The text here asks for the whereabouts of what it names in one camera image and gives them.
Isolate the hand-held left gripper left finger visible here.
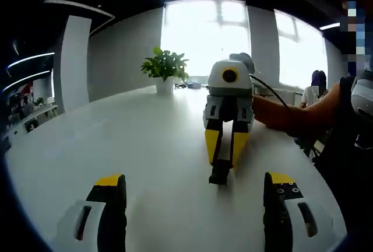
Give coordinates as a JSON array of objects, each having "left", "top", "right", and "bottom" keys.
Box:
[{"left": 57, "top": 173, "right": 128, "bottom": 252}]

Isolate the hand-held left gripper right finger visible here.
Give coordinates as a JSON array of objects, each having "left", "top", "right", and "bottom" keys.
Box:
[{"left": 263, "top": 171, "right": 335, "bottom": 252}]

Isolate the black plastic buckle pronged part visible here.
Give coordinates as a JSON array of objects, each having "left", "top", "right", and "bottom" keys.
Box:
[{"left": 214, "top": 159, "right": 234, "bottom": 174}]

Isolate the black plastic buckle socket part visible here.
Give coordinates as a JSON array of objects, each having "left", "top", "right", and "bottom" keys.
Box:
[{"left": 208, "top": 169, "right": 228, "bottom": 186}]

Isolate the person's right hand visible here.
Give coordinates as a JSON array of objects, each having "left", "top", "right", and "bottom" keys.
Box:
[{"left": 252, "top": 96, "right": 289, "bottom": 132}]

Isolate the green potted plant white pot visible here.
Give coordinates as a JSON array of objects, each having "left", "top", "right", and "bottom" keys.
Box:
[{"left": 140, "top": 47, "right": 190, "bottom": 96}]

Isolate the row of white office desks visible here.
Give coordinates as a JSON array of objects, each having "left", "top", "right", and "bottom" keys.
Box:
[{"left": 8, "top": 104, "right": 59, "bottom": 136}]

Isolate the grey worn chest device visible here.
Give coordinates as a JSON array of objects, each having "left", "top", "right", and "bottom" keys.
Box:
[{"left": 350, "top": 70, "right": 373, "bottom": 117}]

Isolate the straight ceiling light strip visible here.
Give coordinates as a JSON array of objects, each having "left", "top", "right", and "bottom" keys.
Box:
[
  {"left": 7, "top": 52, "right": 55, "bottom": 69},
  {"left": 2, "top": 69, "right": 52, "bottom": 93}
]

